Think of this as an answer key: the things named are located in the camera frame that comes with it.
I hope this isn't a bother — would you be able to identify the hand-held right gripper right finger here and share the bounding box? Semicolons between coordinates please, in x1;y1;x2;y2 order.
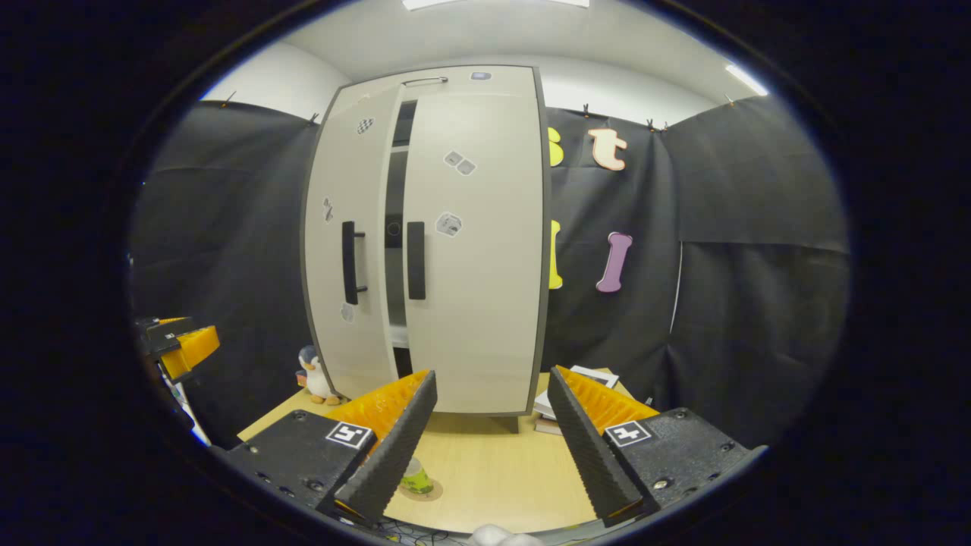
548;366;767;528

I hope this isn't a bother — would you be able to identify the white cabinet door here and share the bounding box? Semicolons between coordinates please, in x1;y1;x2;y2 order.
396;91;552;416
301;85;403;400

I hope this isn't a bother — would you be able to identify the round cork coaster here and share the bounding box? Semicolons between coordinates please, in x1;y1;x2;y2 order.
394;482;445;503

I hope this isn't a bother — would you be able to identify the book with pictured cover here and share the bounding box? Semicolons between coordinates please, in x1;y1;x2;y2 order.
567;366;621;389

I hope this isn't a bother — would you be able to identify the lit screen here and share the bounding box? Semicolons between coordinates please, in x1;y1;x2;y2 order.
168;381;213;448

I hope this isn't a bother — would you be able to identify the penguin plush toy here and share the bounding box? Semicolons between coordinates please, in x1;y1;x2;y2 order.
296;346;342;406

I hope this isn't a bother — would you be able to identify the black door handle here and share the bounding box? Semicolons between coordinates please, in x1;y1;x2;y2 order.
341;221;369;306
407;221;427;301

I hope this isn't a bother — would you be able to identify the black backdrop cloth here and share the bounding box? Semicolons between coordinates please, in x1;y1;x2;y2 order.
129;95;850;448

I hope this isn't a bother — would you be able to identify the wide ceiling light panel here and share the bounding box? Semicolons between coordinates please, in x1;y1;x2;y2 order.
402;0;591;11

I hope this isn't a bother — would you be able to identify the green label plastic bottle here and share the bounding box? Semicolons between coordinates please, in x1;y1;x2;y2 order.
400;455;435;494

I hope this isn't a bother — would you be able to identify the white and grey cabinet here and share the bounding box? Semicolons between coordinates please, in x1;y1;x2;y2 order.
301;64;552;435

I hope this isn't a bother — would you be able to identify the white cabinet drawer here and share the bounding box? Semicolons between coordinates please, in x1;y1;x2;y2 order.
338;66;538;103

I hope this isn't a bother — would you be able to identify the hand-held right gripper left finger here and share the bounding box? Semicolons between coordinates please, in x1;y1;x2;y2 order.
220;369;439;528

